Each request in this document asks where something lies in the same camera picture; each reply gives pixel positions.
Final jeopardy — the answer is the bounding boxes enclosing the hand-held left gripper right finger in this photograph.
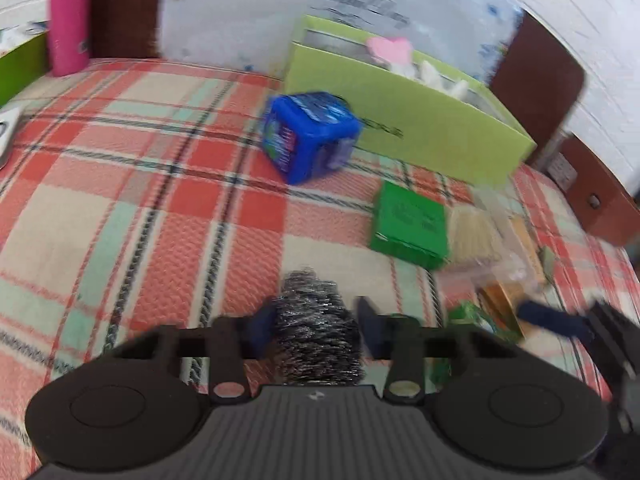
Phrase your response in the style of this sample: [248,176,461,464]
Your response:
[356,296,526,406]

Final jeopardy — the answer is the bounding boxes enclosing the brown cardboard box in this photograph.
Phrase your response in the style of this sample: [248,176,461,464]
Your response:
[547,132,636,248]

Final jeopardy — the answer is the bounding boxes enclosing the steel wool scrubber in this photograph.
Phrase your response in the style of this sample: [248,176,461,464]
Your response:
[272,270,363,387]

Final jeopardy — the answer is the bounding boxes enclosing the white power bank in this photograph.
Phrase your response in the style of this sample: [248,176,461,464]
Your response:
[0,106,25,168]

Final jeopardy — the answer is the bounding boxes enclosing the plaid blanket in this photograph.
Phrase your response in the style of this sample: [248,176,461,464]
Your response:
[0,57,640,480]

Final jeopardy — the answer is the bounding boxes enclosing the dark green cardboard box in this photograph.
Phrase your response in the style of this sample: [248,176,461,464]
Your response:
[0,20,51,108]

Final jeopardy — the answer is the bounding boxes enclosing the pink towel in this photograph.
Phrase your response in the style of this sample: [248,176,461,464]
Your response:
[366,36,413,67]

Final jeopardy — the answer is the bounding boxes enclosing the bag of cotton swabs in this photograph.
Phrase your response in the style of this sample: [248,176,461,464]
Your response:
[445,205,503,268]

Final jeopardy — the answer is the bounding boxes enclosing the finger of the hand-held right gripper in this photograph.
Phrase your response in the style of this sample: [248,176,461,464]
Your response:
[516,299,640,361]

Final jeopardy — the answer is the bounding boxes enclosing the pink thermos bottle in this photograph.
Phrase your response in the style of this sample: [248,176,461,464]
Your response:
[48,0,92,77]

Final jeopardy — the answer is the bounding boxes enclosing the light green cardboard box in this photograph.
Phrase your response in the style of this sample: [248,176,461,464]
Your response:
[283,15,538,188]

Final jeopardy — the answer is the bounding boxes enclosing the blue square tin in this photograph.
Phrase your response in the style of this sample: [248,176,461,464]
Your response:
[262,91,362,186]

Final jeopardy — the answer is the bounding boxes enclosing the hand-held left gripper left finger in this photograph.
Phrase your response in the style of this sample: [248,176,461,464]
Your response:
[102,305,277,406]

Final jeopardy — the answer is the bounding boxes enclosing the brown headboard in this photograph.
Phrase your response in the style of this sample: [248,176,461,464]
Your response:
[89,0,586,171]

